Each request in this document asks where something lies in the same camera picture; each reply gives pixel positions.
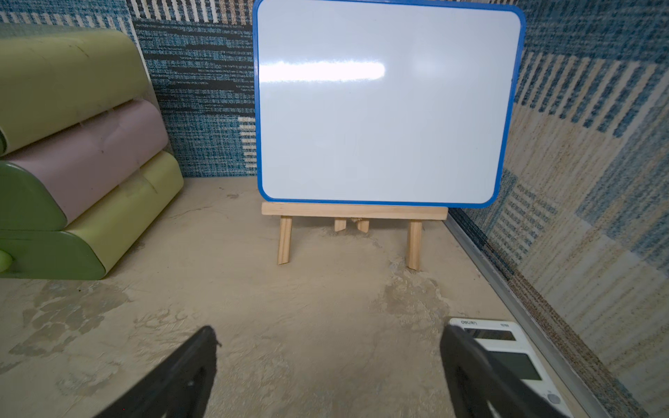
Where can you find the white calculator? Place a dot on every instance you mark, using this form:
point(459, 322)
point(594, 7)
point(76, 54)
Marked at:
point(507, 343)

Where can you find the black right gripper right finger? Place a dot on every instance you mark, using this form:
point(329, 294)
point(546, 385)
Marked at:
point(481, 386)

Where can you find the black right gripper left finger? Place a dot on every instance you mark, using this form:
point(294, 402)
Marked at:
point(180, 386)

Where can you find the blue framed whiteboard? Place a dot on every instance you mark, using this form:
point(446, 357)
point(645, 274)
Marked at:
point(399, 103)

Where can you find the green drawer cabinet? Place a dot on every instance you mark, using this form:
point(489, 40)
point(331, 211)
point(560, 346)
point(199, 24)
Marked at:
point(75, 114)

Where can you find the green drawer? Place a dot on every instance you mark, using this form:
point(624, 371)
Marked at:
point(26, 204)
point(48, 256)

